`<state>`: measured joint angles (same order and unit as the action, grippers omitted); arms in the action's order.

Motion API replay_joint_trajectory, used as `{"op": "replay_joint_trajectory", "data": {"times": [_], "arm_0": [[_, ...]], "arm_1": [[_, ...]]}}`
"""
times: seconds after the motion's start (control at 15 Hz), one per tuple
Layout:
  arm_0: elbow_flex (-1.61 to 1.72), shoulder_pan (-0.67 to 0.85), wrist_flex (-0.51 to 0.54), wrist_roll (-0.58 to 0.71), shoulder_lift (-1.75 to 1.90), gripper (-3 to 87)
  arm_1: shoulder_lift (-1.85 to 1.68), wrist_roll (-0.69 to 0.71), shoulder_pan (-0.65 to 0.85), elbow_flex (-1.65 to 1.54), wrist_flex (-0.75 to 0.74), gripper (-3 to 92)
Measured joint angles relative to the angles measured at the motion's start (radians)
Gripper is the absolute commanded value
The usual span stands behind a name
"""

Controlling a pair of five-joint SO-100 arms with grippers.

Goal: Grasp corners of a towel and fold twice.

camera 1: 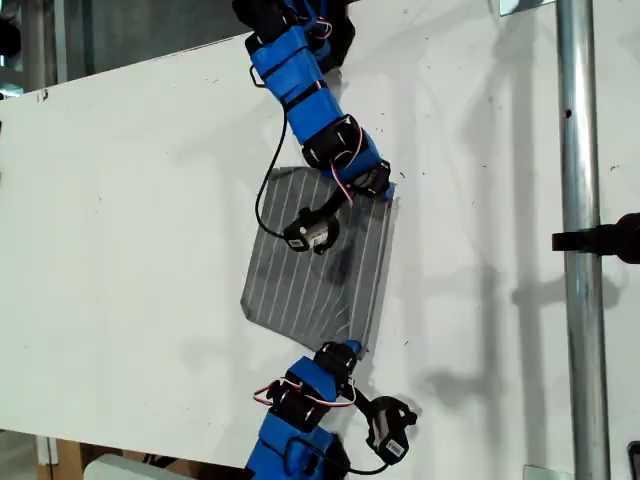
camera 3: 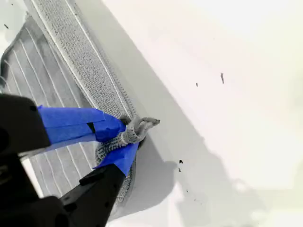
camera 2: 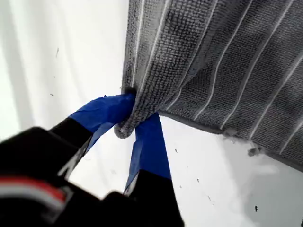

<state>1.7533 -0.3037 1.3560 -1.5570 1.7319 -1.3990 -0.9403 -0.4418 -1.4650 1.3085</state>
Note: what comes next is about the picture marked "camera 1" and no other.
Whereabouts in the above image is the black camera box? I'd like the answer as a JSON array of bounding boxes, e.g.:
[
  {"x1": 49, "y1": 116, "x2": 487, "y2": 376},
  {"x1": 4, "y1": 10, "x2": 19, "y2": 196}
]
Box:
[
  {"x1": 282, "y1": 207, "x2": 342, "y2": 256},
  {"x1": 366, "y1": 395, "x2": 419, "y2": 465}
]

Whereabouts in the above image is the white box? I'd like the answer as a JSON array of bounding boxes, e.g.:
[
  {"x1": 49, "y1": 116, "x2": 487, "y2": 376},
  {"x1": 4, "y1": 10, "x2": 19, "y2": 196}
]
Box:
[{"x1": 83, "y1": 453, "x2": 176, "y2": 480}]

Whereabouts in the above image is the grey striped towel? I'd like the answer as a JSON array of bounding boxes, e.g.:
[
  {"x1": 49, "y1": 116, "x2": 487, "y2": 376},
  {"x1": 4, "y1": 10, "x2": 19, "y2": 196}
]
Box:
[{"x1": 238, "y1": 165, "x2": 402, "y2": 354}]

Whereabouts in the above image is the black camera cable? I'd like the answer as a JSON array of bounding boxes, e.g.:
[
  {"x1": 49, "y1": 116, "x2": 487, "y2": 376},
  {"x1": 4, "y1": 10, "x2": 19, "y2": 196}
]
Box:
[
  {"x1": 284, "y1": 434, "x2": 401, "y2": 476},
  {"x1": 253, "y1": 107, "x2": 290, "y2": 241}
]

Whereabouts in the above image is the black camera stalk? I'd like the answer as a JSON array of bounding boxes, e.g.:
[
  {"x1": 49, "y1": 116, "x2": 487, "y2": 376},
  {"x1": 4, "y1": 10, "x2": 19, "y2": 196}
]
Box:
[
  {"x1": 319, "y1": 187, "x2": 354, "y2": 221},
  {"x1": 352, "y1": 387, "x2": 381, "y2": 419}
]

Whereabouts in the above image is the black clamp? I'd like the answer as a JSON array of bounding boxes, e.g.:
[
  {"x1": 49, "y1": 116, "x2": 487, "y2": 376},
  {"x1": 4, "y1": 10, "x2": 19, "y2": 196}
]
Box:
[{"x1": 551, "y1": 212, "x2": 640, "y2": 266}]

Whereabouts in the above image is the white table bracket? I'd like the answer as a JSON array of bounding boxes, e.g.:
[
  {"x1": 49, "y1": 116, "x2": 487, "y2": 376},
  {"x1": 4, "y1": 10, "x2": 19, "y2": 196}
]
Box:
[{"x1": 34, "y1": 435, "x2": 60, "y2": 467}]

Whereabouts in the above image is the steel post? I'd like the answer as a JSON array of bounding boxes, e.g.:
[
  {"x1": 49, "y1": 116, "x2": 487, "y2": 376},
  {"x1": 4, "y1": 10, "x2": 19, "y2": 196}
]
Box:
[{"x1": 554, "y1": 0, "x2": 612, "y2": 480}]

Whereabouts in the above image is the red white servo wire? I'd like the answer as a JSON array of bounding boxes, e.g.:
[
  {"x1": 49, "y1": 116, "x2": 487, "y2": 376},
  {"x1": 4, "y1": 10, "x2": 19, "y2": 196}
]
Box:
[
  {"x1": 252, "y1": 377, "x2": 359, "y2": 407},
  {"x1": 327, "y1": 147, "x2": 359, "y2": 207}
]

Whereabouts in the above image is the black round object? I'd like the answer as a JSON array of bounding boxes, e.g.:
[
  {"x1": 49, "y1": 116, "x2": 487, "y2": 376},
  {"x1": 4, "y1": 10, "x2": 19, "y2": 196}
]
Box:
[{"x1": 0, "y1": 17, "x2": 22, "y2": 59}]

